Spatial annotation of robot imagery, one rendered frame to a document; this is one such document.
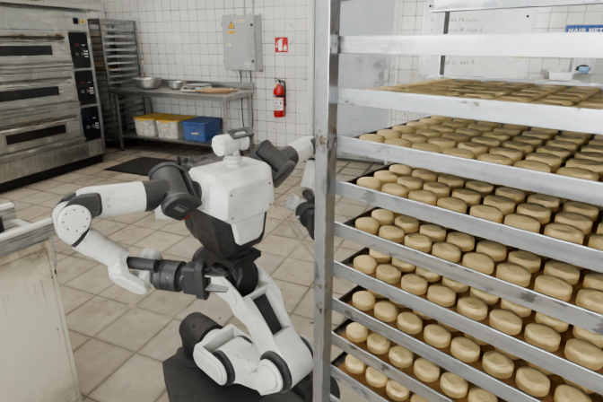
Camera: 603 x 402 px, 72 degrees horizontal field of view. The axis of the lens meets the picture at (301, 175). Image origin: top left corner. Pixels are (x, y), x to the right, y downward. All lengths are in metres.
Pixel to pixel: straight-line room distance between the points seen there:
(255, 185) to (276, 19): 4.52
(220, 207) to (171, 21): 5.50
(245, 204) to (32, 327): 0.91
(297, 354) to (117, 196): 0.78
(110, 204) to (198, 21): 5.30
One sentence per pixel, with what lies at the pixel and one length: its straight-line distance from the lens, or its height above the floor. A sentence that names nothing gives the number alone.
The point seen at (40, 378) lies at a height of 0.32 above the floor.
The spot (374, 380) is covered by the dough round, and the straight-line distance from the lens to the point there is 1.04.
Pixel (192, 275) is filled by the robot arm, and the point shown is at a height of 0.88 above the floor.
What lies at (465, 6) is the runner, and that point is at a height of 1.59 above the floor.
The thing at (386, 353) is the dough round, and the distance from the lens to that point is 1.00.
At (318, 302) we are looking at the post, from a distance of 0.93.
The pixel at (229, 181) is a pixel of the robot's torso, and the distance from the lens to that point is 1.32.
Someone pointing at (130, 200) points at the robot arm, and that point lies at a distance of 1.25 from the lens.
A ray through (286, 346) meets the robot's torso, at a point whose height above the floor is 0.53.
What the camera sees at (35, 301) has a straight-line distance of 1.81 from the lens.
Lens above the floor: 1.50
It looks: 18 degrees down
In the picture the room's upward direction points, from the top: straight up
